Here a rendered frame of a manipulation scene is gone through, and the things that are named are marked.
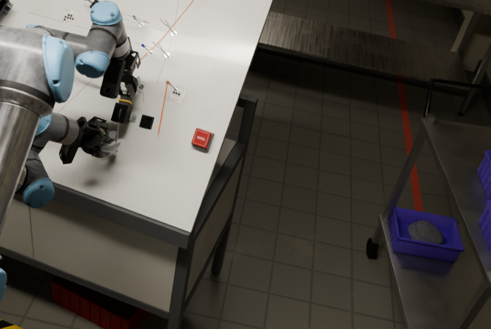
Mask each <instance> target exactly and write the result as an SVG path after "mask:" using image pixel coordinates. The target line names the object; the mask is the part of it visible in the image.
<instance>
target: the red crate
mask: <svg viewBox="0 0 491 329"><path fill-rule="evenodd" d="M50 283H51V284H52V291H53V301H54V302H55V303H57V304H58V305H61V306H63V307H65V308H66V309H69V310H70V311H73V312H74V313H76V314H78V315H79V316H81V317H84V318H86V319H87V320H88V321H91V322H93V323H95V324H97V325H98V326H100V327H102V328H104V329H137V328H138V326H139V325H140V323H141V322H142V321H143V320H144V318H145V317H146V316H147V314H148V311H145V310H142V309H139V308H137V307H135V306H132V305H130V304H128V303H124V302H122V301H120V300H117V299H115V298H111V297H110V296H107V295H104V294H102V293H100V292H97V291H94V290H91V289H89V288H87V287H84V286H82V285H79V284H76V283H74V282H72V281H69V280H66V279H63V278H61V277H59V276H54V277H53V278H52V279H51V280H50Z"/></svg>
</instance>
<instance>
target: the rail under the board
mask: <svg viewBox="0 0 491 329"><path fill-rule="evenodd" d="M52 185H53V188H54V190H55V195H54V198H53V200H55V201H57V202H60V203H63V204H65V205H69V206H71V207H73V208H76V209H79V210H81V211H85V212H87V213H90V214H93V215H94V216H98V217H100V218H103V219H106V220H108V221H111V222H114V223H116V224H119V225H122V226H124V227H128V228H130V229H132V230H136V231H138V232H141V233H143V234H146V235H149V236H151V237H154V238H157V239H159V240H161V241H165V242H167V243H171V244H172V245H175V246H178V247H180V248H183V249H188V247H189V245H190V244H191V242H192V240H193V239H194V231H195V227H196V225H194V229H193V231H192V232H188V231H185V230H182V229H180V228H177V227H174V226H172V225H169V224H166V223H163V222H160V221H158V220H155V219H152V218H150V217H147V216H144V215H142V214H139V213H136V212H134V211H130V210H128V209H125V208H122V207H120V206H118V205H114V204H112V203H109V202H106V201H104V200H100V199H98V198H96V197H92V196H91V195H88V194H84V193H82V192H79V191H77V190H74V189H70V188H69V187H66V186H62V185H60V184H57V183H55V182H52Z"/></svg>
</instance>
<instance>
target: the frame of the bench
mask: <svg viewBox="0 0 491 329"><path fill-rule="evenodd" d="M226 138H228V139H230V140H234V141H236V144H235V147H234V148H233V149H232V151H231V153H230V155H229V156H228V158H227V160H226V161H225V163H224V165H223V167H222V168H221V170H220V171H219V173H218V175H217V176H216V179H215V180H214V182H213V183H212V185H211V187H210V188H209V190H208V192H207V194H206V195H205V197H204V200H203V202H202V205H201V208H200V210H199V214H198V217H197V220H196V222H195V225H196V227H195V231H194V239H193V240H192V242H191V244H190V245H189V247H188V249H183V248H180V247H179V250H178V260H177V265H176V271H175V280H174V285H173V291H172V300H171V306H170V312H167V311H164V310H162V309H159V308H156V307H155V306H152V305H149V304H147V303H143V302H142V301H139V300H136V299H134V298H131V297H129V296H126V295H123V294H121V293H119V292H116V291H114V290H111V289H108V288H106V287H103V286H101V285H98V284H95V283H93V282H91V281H88V280H85V279H82V278H80V277H78V276H75V275H73V274H70V273H67V272H66V271H62V270H60V269H57V268H54V267H53V266H50V265H47V264H45V263H43V262H40V261H37V260H35V259H32V258H30V257H27V256H25V255H22V254H19V253H17V252H14V251H12V250H9V249H6V248H4V247H2V246H0V254H3V255H6V256H8V257H11V258H13V259H16V260H19V261H21V262H24V263H26V264H28V265H31V266H34V267H35V268H39V269H41V270H44V271H47V272H48V273H51V274H54V275H56V276H59V277H61V278H63V279H66V280H69V281H72V282H74V283H76V284H79V285H82V286H84V287H87V288H89V289H91V290H94V291H97V292H100V293H102V294H104V295H107V296H110V297H111V298H115V299H117V300H120V301H122V302H124V303H128V304H130V305H132V306H135V307H137V308H139V309H142V310H145V311H148V312H150V313H152V314H155V315H157V316H160V317H163V318H165V319H168V320H169V321H168V326H167V329H180V327H181V322H182V318H183V314H184V312H185V310H186V308H187V306H188V304H189V302H190V300H191V298H192V296H193V294H194V292H195V290H196V288H197V286H198V284H199V282H200V280H201V279H202V277H203V275H204V273H205V271H206V269H207V267H208V265H209V263H210V261H211V259H212V257H213V255H214V258H213V264H212V268H211V271H212V273H213V274H215V275H218V274H220V270H221V267H222V264H223V260H224V254H225V250H226V247H227V240H228V237H229V231H230V227H231V223H232V217H233V213H234V209H235V203H236V199H237V193H238V190H239V186H240V180H241V176H242V173H243V167H244V163H245V159H246V153H247V150H248V143H249V141H248V143H247V144H244V143H240V142H238V141H237V139H238V136H237V135H234V134H231V133H228V132H227V135H226ZM242 157H243V160H242V164H241V168H240V174H239V178H238V182H237V188H236V192H235V198H234V202H233V206H232V212H231V214H230V216H229V218H228V220H227V222H226V224H225V226H224V228H223V230H222V231H221V234H220V236H219V237H218V240H217V241H216V244H215V246H214V247H213V250H212V252H211V253H210V255H209V257H208V259H207V261H206V263H205V265H204V267H203V269H202V271H201V273H200V275H199V276H198V278H197V280H196V282H195V284H194V286H193V288H192V290H191V292H190V294H189V296H188V297H187V299H186V292H187V287H188V282H189V274H190V270H191V261H192V257H193V252H194V244H195V240H196V239H197V237H198V235H199V234H200V232H201V230H202V228H203V227H204V225H205V223H206V221H207V220H208V217H209V216H210V214H211V212H212V210H213V209H214V207H215V205H216V203H217V202H218V199H219V198H220V196H221V194H222V192H223V191H224V189H225V187H226V185H227V184H228V182H229V179H230V178H231V177H232V174H233V173H234V171H235V169H236V167H237V166H238V164H239V162H240V160H241V159H242ZM214 253H215V254H214ZM185 300H186V302H185Z"/></svg>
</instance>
